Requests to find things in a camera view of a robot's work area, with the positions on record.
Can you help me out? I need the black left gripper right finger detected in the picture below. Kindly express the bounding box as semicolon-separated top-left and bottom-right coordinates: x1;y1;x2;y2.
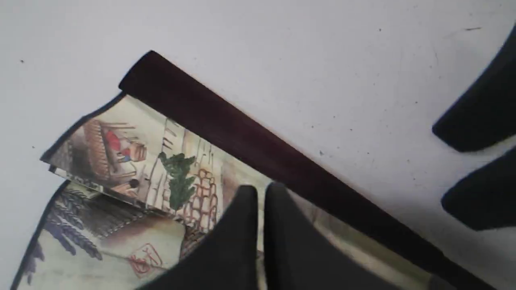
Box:
264;182;395;290

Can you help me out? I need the painted paper folding fan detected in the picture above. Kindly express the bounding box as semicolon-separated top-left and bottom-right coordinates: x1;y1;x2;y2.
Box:
11;51;492;290

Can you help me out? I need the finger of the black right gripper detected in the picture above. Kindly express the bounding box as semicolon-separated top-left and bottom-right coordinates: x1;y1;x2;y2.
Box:
441;148;516;231
432;28;516;152

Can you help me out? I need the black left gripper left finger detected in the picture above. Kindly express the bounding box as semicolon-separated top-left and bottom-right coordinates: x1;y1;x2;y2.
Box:
141;185;258;290

